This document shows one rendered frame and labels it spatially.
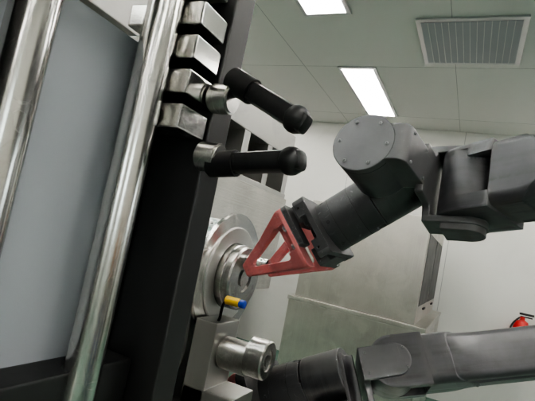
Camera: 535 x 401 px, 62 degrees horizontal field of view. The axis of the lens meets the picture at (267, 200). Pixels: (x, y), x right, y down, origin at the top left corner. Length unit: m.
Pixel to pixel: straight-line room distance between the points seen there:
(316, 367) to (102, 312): 0.37
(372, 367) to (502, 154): 0.26
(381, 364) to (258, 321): 5.01
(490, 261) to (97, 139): 4.84
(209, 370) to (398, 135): 0.30
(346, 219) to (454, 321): 4.56
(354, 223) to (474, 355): 0.21
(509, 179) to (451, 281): 4.58
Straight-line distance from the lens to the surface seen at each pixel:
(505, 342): 0.59
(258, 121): 1.27
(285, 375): 0.56
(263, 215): 1.36
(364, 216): 0.46
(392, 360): 0.54
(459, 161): 0.45
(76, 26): 0.22
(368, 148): 0.40
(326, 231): 0.47
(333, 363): 0.54
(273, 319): 5.44
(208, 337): 0.49
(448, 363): 0.55
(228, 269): 0.50
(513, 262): 4.99
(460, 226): 0.44
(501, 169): 0.42
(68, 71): 0.21
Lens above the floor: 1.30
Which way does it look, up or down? 5 degrees up
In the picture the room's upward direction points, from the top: 11 degrees clockwise
